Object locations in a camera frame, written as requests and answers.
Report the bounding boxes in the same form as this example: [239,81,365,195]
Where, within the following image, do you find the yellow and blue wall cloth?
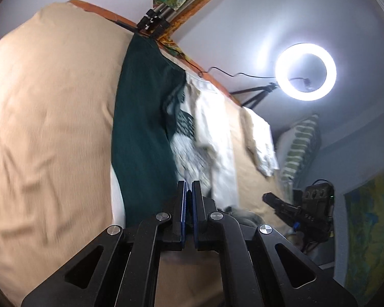
[344,169,384,301]

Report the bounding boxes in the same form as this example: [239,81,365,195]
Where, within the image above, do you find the white ring light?
[274,42,337,101]

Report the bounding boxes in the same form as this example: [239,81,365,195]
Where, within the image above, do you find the white folded shorts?
[243,107,280,177]

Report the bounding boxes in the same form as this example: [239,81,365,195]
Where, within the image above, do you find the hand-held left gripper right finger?
[191,181,359,307]

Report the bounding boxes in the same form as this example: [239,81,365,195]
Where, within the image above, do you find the green and cream printed t-shirt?
[110,33,244,229]

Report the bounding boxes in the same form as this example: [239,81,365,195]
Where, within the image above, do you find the black ring light tripod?
[229,82,277,108]

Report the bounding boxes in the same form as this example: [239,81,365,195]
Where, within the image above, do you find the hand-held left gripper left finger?
[21,181,188,307]

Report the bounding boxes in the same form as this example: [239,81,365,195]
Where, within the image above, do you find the striped green white pillow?
[277,113,322,189]

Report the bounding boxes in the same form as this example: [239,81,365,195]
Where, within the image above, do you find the beige blanket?
[0,3,295,307]

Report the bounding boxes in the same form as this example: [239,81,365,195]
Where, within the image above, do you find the orange patterned cloth strip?
[158,0,240,71]

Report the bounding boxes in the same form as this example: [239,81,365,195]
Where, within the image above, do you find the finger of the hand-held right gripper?
[262,193,300,228]

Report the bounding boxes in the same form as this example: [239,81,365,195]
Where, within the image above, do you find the black gooseneck phone holder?
[290,77,312,91]

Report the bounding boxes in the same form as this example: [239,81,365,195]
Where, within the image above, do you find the black power cable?
[198,67,277,79]

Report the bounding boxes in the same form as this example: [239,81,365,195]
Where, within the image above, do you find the folded silver tripod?
[137,0,231,36]

